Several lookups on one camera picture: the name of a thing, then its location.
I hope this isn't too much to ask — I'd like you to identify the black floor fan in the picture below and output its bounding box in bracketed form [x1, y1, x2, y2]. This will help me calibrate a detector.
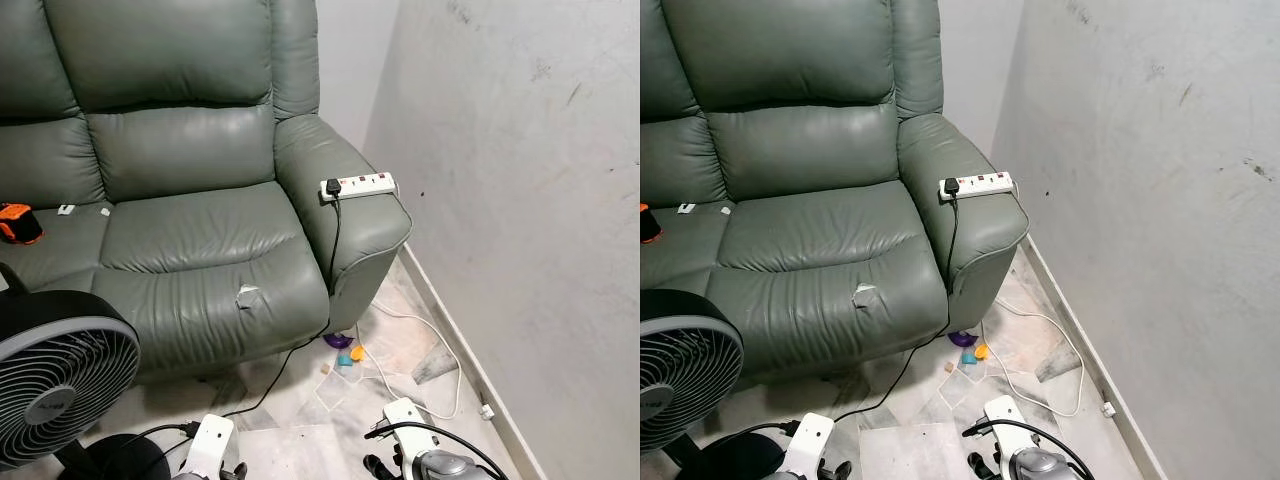
[0, 262, 171, 480]
[640, 288, 791, 480]

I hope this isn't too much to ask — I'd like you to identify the white power strip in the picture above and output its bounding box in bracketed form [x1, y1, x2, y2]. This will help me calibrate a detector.
[938, 171, 1016, 201]
[319, 172, 397, 204]

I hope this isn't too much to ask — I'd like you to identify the green leather sofa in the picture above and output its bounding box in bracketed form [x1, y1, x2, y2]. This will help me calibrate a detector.
[0, 0, 413, 386]
[640, 0, 1031, 381]

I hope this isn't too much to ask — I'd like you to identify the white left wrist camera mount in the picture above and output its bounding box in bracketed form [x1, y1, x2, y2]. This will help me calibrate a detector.
[183, 414, 236, 480]
[783, 413, 836, 480]

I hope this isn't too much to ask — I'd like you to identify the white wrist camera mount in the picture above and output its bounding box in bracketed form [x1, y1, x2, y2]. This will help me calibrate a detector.
[783, 413, 836, 480]
[983, 395, 1031, 451]
[183, 414, 236, 480]
[383, 398, 433, 451]

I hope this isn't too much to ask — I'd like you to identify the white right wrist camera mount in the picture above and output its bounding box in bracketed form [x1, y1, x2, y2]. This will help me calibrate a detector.
[983, 395, 1031, 451]
[383, 398, 433, 451]

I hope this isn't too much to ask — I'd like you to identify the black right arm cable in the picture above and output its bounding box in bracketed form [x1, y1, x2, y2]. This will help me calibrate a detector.
[365, 421, 511, 480]
[962, 418, 1096, 480]

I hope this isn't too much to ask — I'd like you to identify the white cable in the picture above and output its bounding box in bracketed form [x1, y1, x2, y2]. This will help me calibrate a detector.
[980, 298, 1104, 419]
[350, 300, 483, 421]

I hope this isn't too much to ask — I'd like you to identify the black power cable with plug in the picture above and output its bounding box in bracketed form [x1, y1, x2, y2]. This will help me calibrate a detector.
[832, 178, 963, 423]
[220, 178, 343, 419]

